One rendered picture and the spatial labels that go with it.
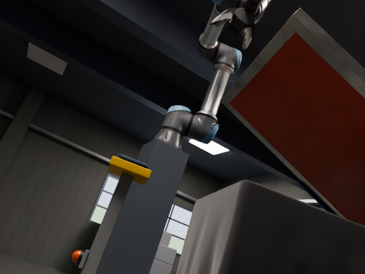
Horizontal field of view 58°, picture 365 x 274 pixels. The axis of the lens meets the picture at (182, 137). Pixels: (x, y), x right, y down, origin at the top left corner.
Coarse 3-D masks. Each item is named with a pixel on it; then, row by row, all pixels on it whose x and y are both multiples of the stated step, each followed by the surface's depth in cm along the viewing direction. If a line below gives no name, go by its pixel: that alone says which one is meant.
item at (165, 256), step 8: (160, 240) 692; (168, 240) 700; (160, 248) 642; (168, 248) 649; (160, 256) 639; (168, 256) 646; (152, 264) 628; (160, 264) 635; (168, 264) 643; (152, 272) 625; (160, 272) 633; (168, 272) 640
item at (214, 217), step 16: (224, 192) 90; (240, 192) 79; (208, 208) 99; (224, 208) 85; (240, 208) 77; (192, 224) 111; (208, 224) 93; (224, 224) 81; (240, 224) 75; (192, 240) 103; (208, 240) 88; (224, 240) 77; (192, 256) 98; (208, 256) 85; (224, 256) 73; (192, 272) 91; (208, 272) 82; (224, 272) 72
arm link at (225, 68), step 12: (216, 48) 170; (228, 48) 172; (216, 60) 173; (228, 60) 170; (240, 60) 172; (216, 72) 171; (228, 72) 171; (216, 84) 169; (216, 96) 167; (204, 108) 166; (216, 108) 167; (204, 120) 162; (216, 120) 166; (192, 132) 162; (204, 132) 161; (216, 132) 163
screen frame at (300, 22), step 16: (304, 16) 89; (288, 32) 93; (304, 32) 90; (320, 32) 89; (272, 48) 102; (320, 48) 90; (336, 48) 88; (256, 64) 111; (336, 64) 90; (352, 64) 88; (240, 80) 123; (352, 80) 90; (224, 96) 138
